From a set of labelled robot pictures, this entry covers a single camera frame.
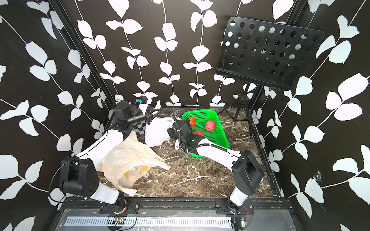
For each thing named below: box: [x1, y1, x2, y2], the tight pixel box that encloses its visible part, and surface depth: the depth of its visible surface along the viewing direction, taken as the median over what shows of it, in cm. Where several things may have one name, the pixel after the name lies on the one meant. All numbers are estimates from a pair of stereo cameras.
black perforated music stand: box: [215, 16, 325, 140], surface depth 65 cm
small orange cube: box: [129, 175, 136, 182], surface depth 83 cm
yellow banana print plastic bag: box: [96, 130, 172, 196], surface depth 83 cm
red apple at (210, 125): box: [204, 120, 216, 132], surface depth 103 cm
